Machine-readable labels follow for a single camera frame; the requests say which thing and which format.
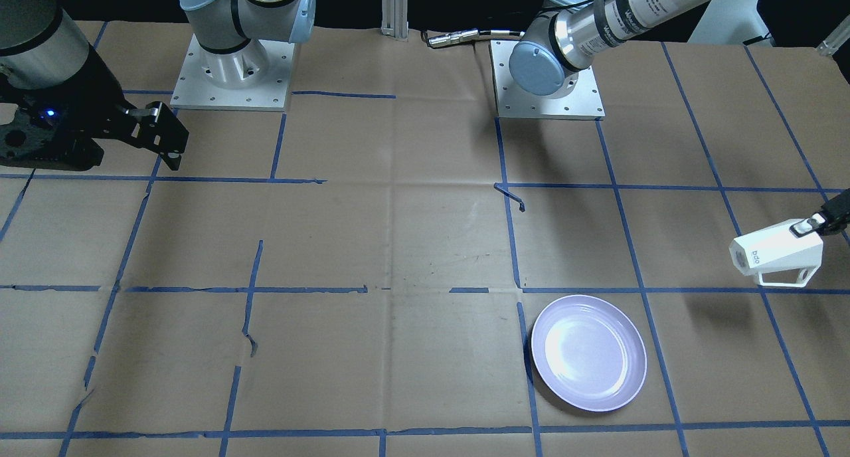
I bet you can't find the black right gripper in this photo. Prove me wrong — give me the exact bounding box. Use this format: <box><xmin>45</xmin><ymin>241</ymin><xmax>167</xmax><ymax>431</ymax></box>
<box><xmin>1</xmin><ymin>47</ymin><xmax>189</xmax><ymax>171</ymax></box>

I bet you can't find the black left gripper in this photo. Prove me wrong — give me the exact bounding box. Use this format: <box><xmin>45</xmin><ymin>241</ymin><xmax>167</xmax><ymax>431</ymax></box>
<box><xmin>790</xmin><ymin>189</ymin><xmax>850</xmax><ymax>237</ymax></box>

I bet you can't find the white faceted cup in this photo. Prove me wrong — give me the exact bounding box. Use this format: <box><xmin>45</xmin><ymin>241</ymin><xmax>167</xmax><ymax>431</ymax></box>
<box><xmin>728</xmin><ymin>220</ymin><xmax>823</xmax><ymax>288</ymax></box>

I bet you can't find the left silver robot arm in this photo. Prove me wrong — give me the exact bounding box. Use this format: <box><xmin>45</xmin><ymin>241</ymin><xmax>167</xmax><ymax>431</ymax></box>
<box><xmin>493</xmin><ymin>0</ymin><xmax>839</xmax><ymax>209</ymax></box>

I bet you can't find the lavender plate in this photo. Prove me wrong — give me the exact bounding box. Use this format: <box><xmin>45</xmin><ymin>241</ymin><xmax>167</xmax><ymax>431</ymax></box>
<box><xmin>529</xmin><ymin>294</ymin><xmax>649</xmax><ymax>412</ymax></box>

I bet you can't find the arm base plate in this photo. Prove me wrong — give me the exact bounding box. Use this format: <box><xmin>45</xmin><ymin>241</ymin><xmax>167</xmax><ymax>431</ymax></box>
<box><xmin>491</xmin><ymin>41</ymin><xmax>605</xmax><ymax>120</ymax></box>
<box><xmin>170</xmin><ymin>37</ymin><xmax>298</xmax><ymax>112</ymax></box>

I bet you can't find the aluminium frame post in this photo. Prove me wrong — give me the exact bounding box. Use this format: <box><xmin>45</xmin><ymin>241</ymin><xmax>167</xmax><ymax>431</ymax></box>
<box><xmin>380</xmin><ymin>0</ymin><xmax>409</xmax><ymax>42</ymax></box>

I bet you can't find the silver cable connector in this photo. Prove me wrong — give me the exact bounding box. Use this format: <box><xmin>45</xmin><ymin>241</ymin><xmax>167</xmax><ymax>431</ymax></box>
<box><xmin>421</xmin><ymin>29</ymin><xmax>525</xmax><ymax>49</ymax></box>

